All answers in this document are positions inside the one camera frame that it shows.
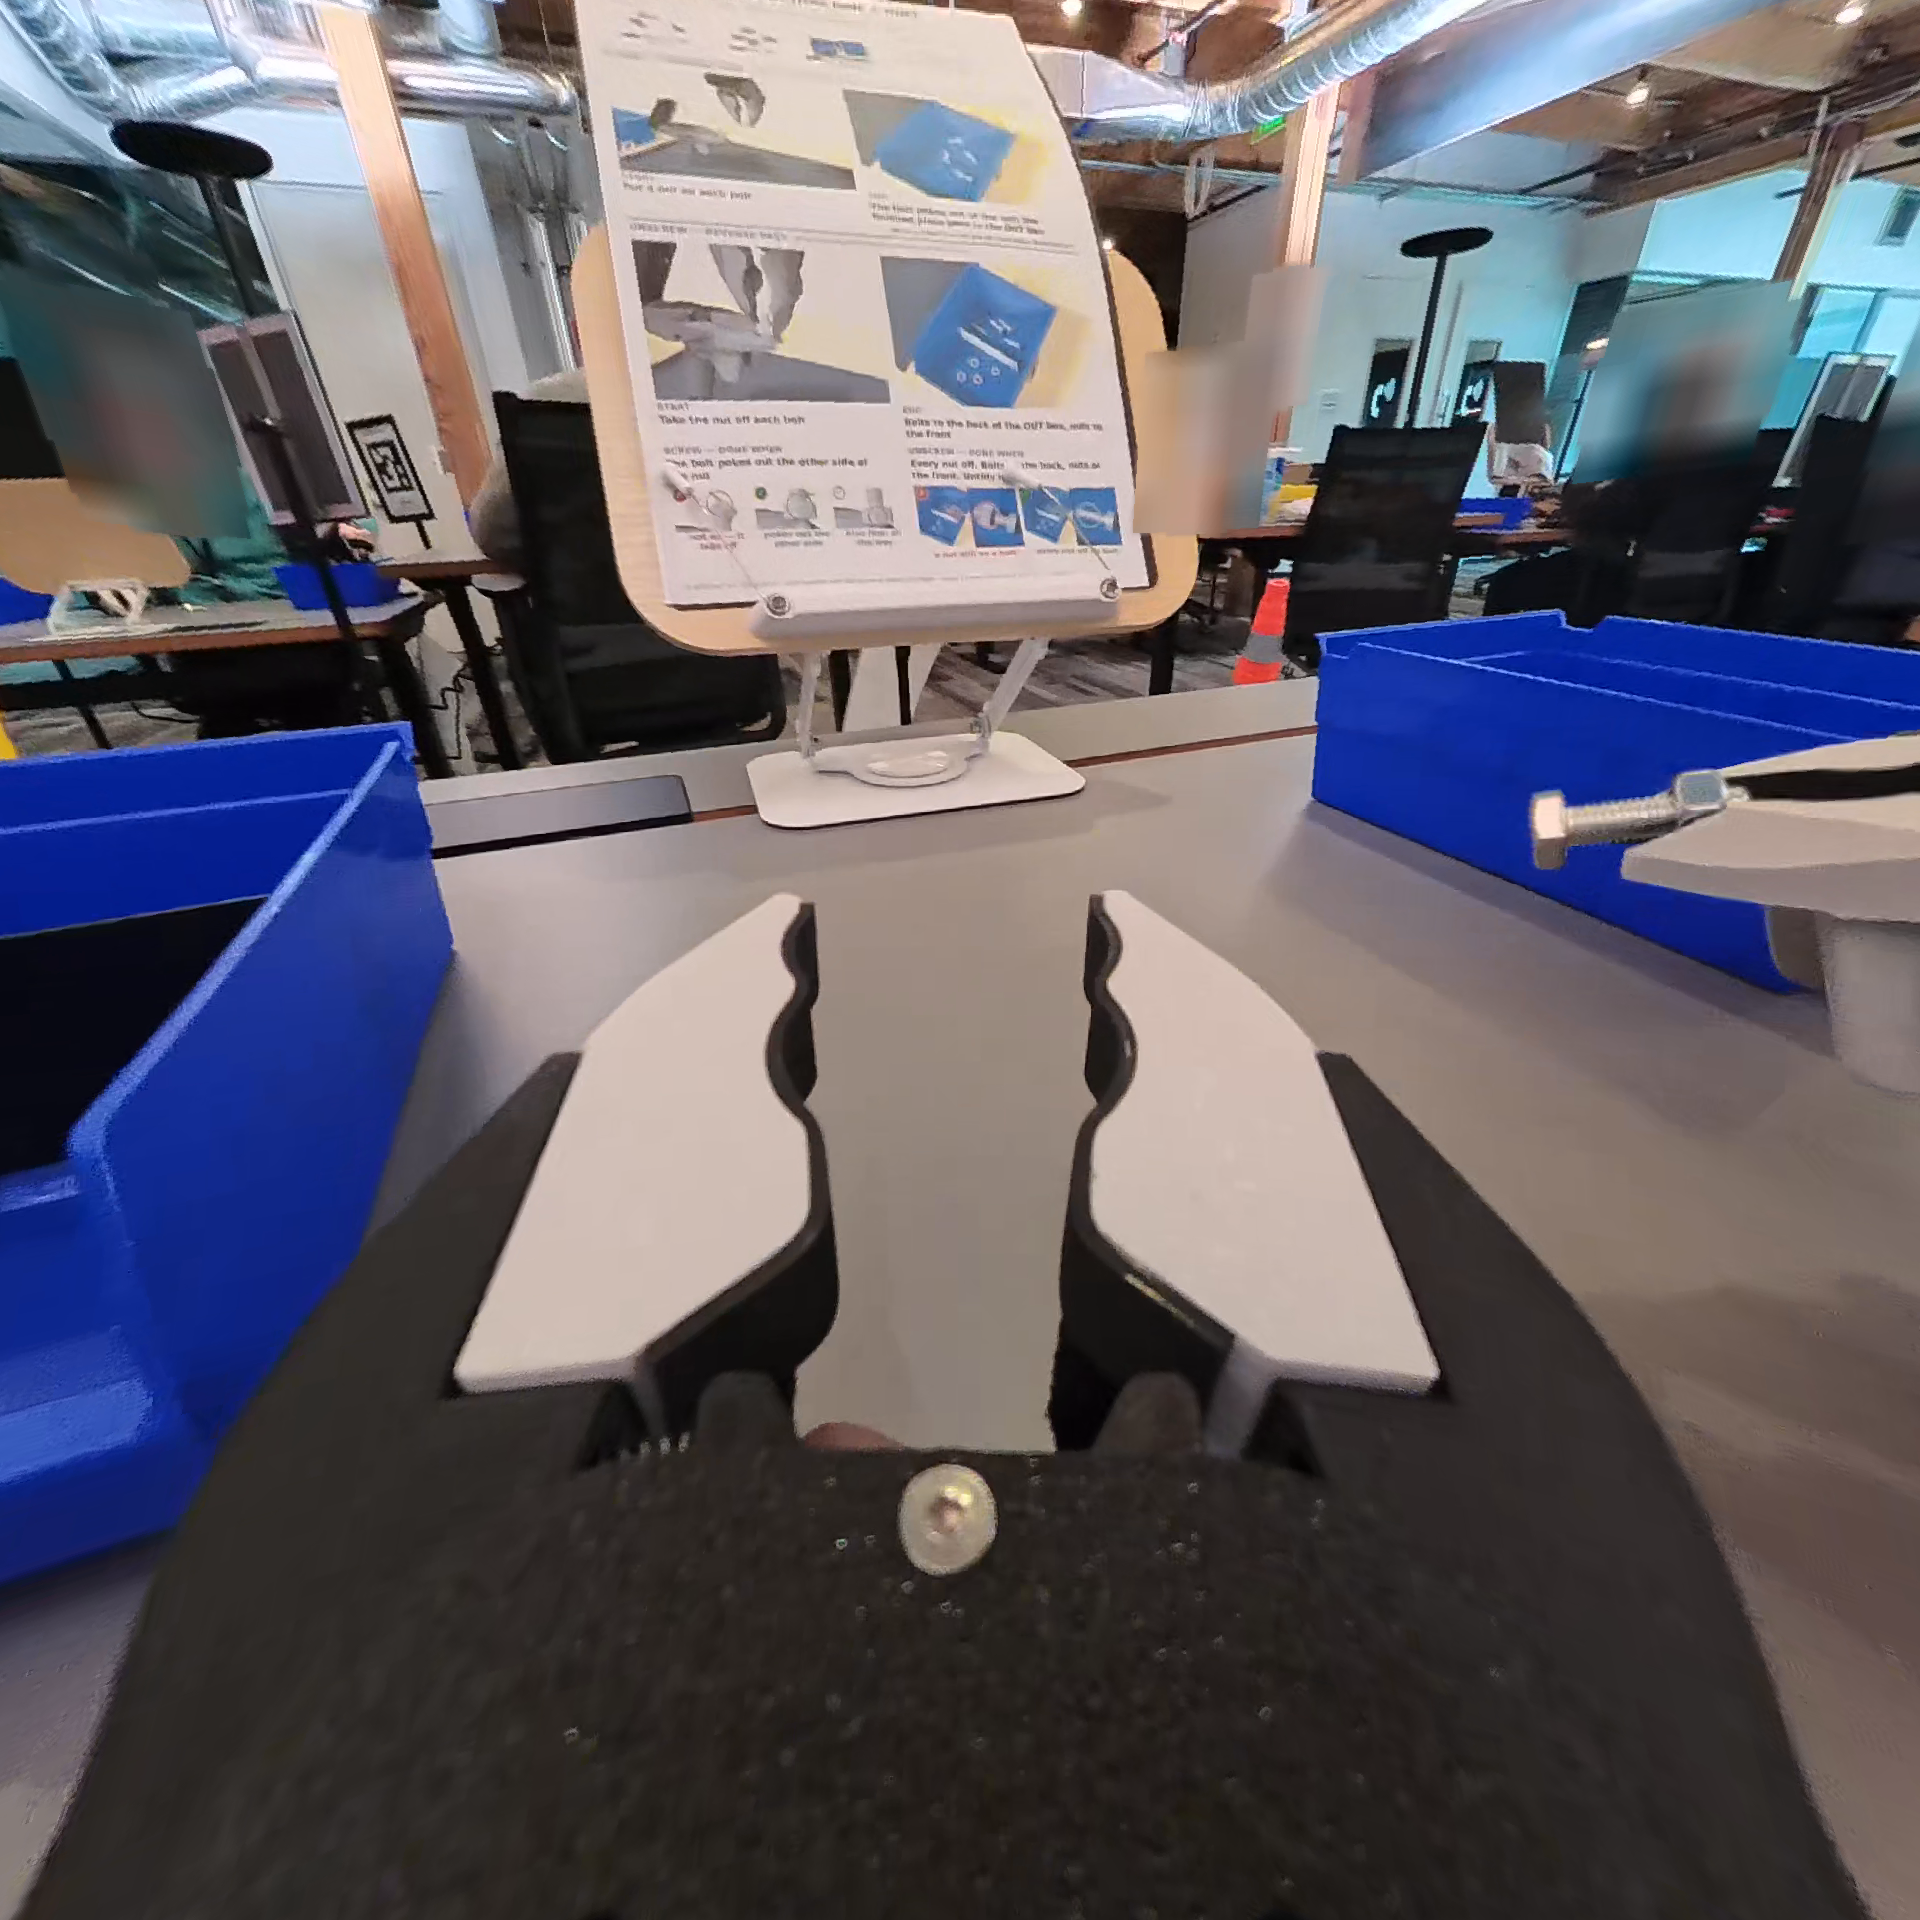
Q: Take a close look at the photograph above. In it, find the blue bin with black divider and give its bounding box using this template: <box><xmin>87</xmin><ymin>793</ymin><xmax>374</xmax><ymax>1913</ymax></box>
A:
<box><xmin>0</xmin><ymin>719</ymin><xmax>460</xmax><ymax>1589</ymax></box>

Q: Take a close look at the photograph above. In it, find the black mesh office chair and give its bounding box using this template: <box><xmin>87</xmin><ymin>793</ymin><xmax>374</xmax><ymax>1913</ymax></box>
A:
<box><xmin>1274</xmin><ymin>417</ymin><xmax>1497</xmax><ymax>674</ymax></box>

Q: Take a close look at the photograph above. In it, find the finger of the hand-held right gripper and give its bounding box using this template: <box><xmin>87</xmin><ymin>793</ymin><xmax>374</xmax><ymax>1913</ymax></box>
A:
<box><xmin>1617</xmin><ymin>793</ymin><xmax>1920</xmax><ymax>1099</ymax></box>
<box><xmin>1722</xmin><ymin>733</ymin><xmax>1920</xmax><ymax>820</ymax></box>

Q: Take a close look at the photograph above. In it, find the black flat pad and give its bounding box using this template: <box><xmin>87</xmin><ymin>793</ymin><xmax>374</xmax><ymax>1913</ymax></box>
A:
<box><xmin>425</xmin><ymin>771</ymin><xmax>698</xmax><ymax>859</ymax></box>

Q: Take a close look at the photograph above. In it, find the blue plastic bin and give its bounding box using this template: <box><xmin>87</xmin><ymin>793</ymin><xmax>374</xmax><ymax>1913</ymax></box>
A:
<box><xmin>1308</xmin><ymin>607</ymin><xmax>1920</xmax><ymax>994</ymax></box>

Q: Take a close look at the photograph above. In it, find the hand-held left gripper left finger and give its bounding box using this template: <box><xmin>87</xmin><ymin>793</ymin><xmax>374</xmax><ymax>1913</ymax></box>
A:
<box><xmin>451</xmin><ymin>890</ymin><xmax>845</xmax><ymax>1430</ymax></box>

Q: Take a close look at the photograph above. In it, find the black floor lamp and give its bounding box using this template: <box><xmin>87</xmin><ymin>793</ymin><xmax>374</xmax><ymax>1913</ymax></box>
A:
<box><xmin>108</xmin><ymin>119</ymin><xmax>412</xmax><ymax>726</ymax></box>
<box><xmin>1398</xmin><ymin>223</ymin><xmax>1500</xmax><ymax>439</ymax></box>

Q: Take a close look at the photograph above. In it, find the steel hex bolt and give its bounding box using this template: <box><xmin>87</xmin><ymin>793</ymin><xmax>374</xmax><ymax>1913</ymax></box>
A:
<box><xmin>1528</xmin><ymin>774</ymin><xmax>1742</xmax><ymax>873</ymax></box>

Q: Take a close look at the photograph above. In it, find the printed tag sign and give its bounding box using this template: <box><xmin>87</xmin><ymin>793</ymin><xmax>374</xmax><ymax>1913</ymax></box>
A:
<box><xmin>345</xmin><ymin>414</ymin><xmax>442</xmax><ymax>534</ymax></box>

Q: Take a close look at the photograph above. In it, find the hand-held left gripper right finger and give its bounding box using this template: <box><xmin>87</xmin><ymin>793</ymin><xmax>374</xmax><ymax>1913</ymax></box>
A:
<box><xmin>1051</xmin><ymin>889</ymin><xmax>1447</xmax><ymax>1430</ymax></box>

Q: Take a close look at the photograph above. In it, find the wooden background desk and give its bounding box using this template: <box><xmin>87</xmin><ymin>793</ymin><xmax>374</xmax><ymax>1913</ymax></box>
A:
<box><xmin>0</xmin><ymin>549</ymin><xmax>490</xmax><ymax>740</ymax></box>

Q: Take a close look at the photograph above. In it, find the black monitor on stand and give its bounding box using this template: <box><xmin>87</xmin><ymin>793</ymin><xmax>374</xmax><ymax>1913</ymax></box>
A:
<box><xmin>200</xmin><ymin>307</ymin><xmax>381</xmax><ymax>543</ymax></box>

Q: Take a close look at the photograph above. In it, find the instruction board on white stand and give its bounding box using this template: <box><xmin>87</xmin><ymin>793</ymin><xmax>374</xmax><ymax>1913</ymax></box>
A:
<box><xmin>570</xmin><ymin>0</ymin><xmax>1205</xmax><ymax>833</ymax></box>
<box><xmin>0</xmin><ymin>474</ymin><xmax>200</xmax><ymax>634</ymax></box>

